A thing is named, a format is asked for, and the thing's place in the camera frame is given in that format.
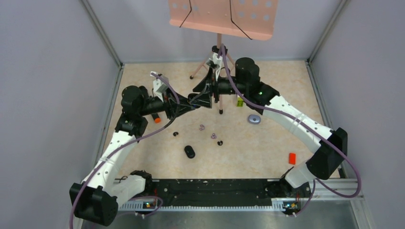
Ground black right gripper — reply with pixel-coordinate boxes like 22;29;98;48
191;66;248;108

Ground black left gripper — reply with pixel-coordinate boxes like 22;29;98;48
138;84;195;119

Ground grey blue oval case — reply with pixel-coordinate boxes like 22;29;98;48
247;114;261;125

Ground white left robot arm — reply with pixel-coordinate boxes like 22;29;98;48
69;86;199;229

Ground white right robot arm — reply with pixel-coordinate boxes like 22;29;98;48
191;54;348;197

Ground purple white green toy block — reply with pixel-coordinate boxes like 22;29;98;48
236;97;244;107

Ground pink music stand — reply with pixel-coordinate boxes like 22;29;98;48
168;0;279;115

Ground red rectangular block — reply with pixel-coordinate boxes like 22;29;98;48
288;153;296;165

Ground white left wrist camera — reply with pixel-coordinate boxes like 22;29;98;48
150;71;169;102

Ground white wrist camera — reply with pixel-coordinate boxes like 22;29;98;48
150;71;169;102
206;52;223;81

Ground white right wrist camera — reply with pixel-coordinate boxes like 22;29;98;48
206;52;223;81

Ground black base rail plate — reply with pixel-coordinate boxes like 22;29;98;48
145;179;297;207

